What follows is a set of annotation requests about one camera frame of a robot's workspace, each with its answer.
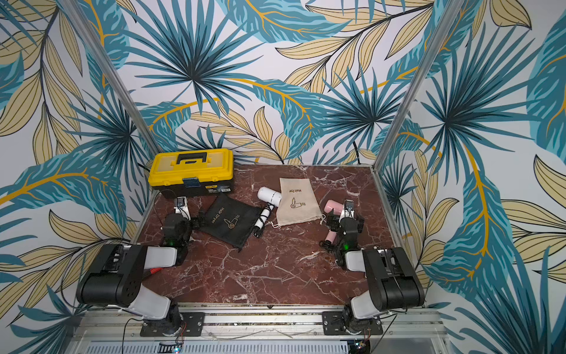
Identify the pink hair dryer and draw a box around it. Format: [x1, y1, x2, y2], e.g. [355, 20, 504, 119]
[324, 200, 344, 244]

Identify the beige drawstring dryer bag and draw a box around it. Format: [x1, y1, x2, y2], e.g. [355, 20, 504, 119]
[277, 178, 322, 227]

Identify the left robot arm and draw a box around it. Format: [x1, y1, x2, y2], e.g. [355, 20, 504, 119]
[76, 213, 193, 336]

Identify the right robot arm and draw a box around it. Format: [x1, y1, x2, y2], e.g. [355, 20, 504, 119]
[320, 214, 425, 335]

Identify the white hair dryer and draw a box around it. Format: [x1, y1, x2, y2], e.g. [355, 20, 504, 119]
[252, 187, 282, 238]

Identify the yellow black toolbox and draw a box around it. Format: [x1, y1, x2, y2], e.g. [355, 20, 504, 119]
[148, 148, 234, 199]

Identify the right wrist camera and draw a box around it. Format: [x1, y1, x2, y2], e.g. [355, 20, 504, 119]
[342, 199, 355, 218]

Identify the black drawstring dryer bag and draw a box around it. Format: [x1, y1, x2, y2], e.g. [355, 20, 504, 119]
[200, 194, 262, 250]

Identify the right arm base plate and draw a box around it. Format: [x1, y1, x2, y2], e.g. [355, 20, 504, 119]
[321, 311, 383, 336]

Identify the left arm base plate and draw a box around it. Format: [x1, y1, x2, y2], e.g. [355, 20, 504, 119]
[140, 312, 205, 337]

